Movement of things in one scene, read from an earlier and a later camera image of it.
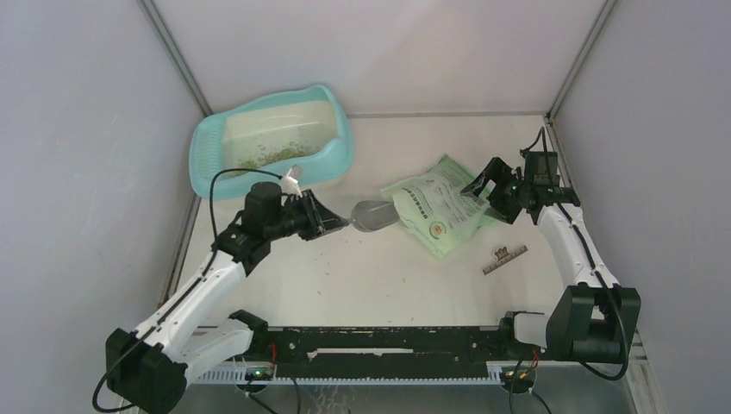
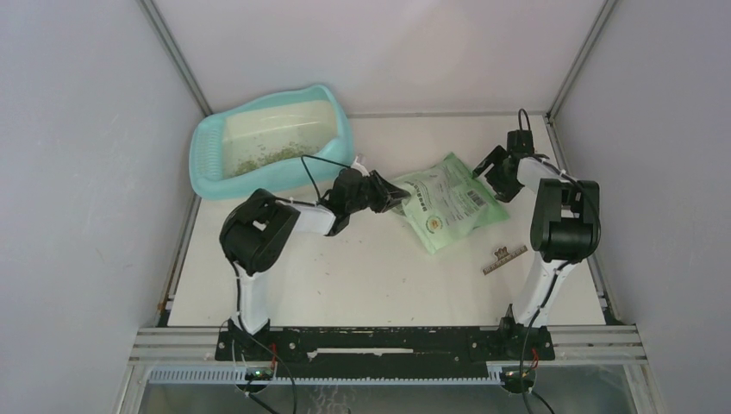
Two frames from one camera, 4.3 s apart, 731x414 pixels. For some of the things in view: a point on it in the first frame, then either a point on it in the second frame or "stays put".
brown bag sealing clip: [503, 256] stays put
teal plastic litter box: [256, 144] stays put
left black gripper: [320, 220] → [384, 190]
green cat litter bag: [435, 211] stays put
